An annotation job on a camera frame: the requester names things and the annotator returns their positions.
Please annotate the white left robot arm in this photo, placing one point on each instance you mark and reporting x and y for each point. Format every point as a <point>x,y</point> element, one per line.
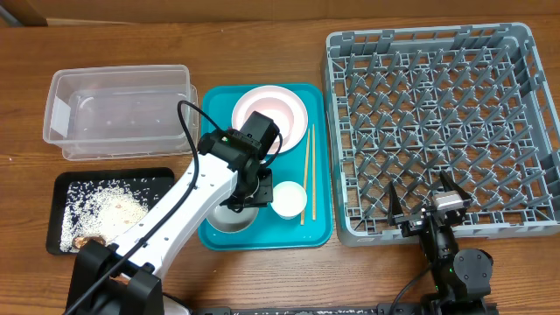
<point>229,171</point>

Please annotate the white paper cup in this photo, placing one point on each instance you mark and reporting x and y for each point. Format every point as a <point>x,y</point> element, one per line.
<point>289,199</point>

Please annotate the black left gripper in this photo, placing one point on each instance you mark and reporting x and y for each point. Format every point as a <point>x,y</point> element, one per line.
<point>262,197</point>

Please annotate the metal bowl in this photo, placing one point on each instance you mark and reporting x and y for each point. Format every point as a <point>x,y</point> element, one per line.
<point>227,221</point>

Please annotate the pink plate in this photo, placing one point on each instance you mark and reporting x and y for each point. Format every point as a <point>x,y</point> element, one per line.
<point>296,104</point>

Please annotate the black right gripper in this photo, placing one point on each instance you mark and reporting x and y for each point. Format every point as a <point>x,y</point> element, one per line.
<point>411,221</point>

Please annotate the teal plastic tray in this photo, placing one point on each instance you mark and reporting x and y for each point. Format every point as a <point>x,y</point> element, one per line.
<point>269,230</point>

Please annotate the left wooden chopstick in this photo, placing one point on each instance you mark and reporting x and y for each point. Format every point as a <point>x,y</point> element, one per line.
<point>306,171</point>

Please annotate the pink small bowl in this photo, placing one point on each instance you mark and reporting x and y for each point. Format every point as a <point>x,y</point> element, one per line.
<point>279,111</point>

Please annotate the brown food piece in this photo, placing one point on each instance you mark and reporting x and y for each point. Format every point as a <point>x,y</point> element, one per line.
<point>80,241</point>

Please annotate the rice pile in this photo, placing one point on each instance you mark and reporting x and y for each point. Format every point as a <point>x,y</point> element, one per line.
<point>105,208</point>

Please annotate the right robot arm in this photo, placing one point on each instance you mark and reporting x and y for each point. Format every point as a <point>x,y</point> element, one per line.
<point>461,276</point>

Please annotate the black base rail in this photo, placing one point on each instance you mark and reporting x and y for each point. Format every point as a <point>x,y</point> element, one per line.
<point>380,309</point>

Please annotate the clear plastic bin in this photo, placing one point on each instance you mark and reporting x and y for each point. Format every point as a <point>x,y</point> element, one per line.
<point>114,112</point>

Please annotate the black tray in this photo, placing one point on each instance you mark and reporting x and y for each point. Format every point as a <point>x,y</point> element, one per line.
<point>159,180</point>

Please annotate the grey dishwasher rack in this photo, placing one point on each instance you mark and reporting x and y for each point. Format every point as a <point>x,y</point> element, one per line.
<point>404,105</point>

